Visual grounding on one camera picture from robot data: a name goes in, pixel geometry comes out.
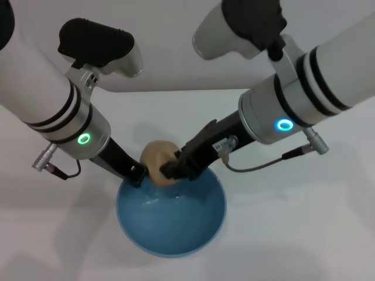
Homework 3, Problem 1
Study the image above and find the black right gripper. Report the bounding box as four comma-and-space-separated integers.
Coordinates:
159, 110, 256, 181

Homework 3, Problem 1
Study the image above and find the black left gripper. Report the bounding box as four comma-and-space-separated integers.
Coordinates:
93, 137, 148, 188

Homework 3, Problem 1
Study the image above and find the beige egg yolk pastry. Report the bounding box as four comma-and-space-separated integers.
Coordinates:
139, 140, 183, 188

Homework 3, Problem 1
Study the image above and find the blue ceramic bowl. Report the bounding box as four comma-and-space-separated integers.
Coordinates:
115, 167, 228, 259

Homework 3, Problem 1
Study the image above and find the left arm connector cable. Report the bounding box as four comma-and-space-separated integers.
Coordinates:
31, 142, 82, 180

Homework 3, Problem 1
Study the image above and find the arm connector cable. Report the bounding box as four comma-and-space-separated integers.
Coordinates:
215, 125, 331, 173
31, 142, 82, 180

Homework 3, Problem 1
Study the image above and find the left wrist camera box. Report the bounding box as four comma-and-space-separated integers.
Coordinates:
57, 18, 144, 79

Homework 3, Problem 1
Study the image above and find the right arm connector cable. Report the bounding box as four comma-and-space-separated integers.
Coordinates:
215, 125, 331, 173

